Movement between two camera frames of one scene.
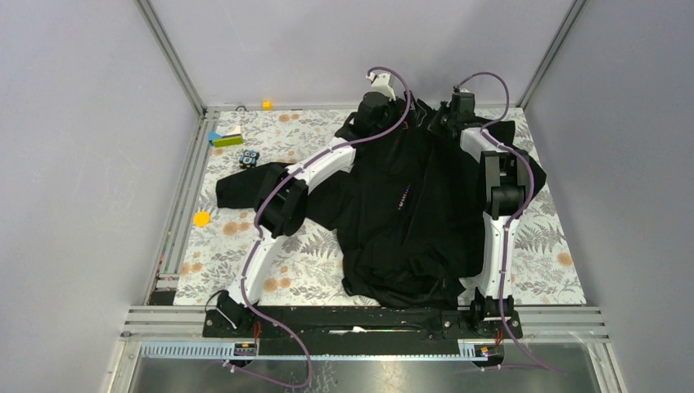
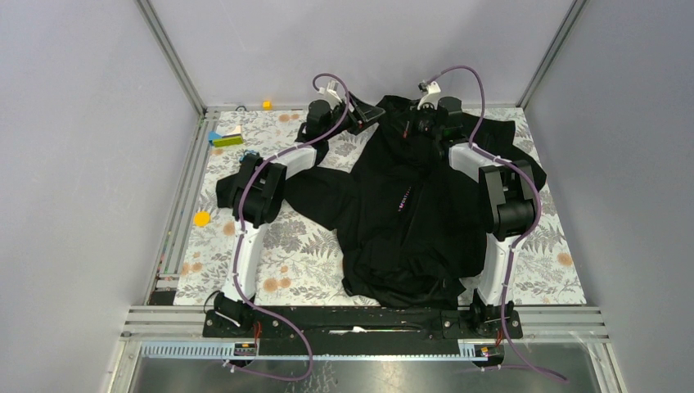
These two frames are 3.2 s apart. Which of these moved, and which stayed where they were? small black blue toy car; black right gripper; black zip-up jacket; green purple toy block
Moved: black right gripper
Stayed: green purple toy block; black zip-up jacket; small black blue toy car
